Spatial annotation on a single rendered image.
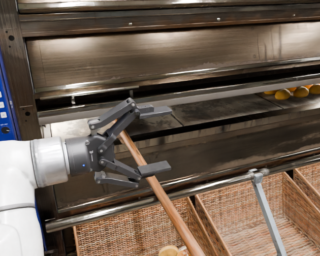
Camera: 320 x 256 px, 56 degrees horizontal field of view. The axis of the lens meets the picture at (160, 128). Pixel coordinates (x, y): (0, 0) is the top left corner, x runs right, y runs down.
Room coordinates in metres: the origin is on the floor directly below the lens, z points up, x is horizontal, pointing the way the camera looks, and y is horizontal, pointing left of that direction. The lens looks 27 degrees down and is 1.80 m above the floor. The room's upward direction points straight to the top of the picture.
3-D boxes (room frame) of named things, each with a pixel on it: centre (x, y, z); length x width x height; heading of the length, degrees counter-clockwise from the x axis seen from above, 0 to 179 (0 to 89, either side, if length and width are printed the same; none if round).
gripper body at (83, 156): (0.51, 0.14, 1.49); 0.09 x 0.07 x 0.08; 111
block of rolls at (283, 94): (1.94, -0.78, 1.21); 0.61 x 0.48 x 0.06; 21
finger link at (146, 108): (0.55, 0.04, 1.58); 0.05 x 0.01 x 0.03; 111
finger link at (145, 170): (0.56, 0.01, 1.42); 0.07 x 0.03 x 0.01; 111
